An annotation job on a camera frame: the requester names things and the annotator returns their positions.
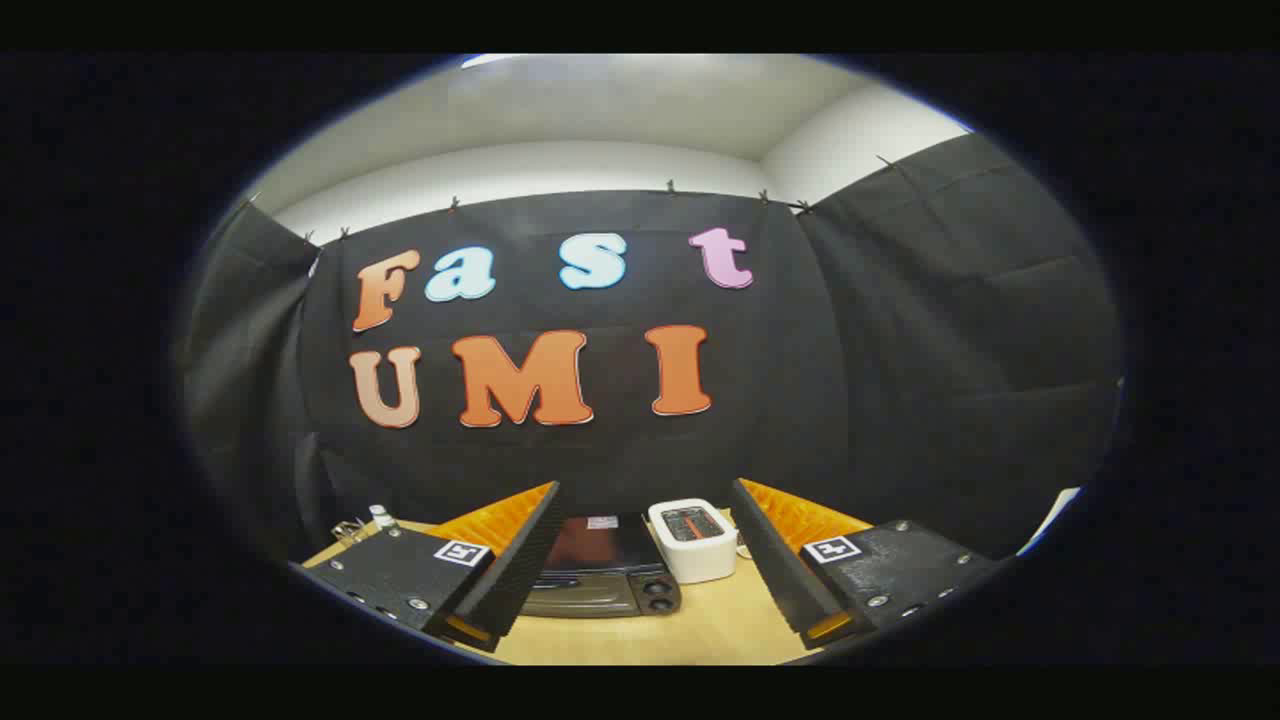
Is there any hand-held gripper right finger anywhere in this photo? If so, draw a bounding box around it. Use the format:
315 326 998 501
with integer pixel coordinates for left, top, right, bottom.
728 477 1004 651

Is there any white bread toaster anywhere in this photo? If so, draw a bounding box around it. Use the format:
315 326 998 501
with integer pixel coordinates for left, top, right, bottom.
647 498 741 585

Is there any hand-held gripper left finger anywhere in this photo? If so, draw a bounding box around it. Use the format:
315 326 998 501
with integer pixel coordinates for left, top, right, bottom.
290 480 563 653

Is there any black toaster oven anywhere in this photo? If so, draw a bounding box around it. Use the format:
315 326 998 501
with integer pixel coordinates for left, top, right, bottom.
520 513 683 619

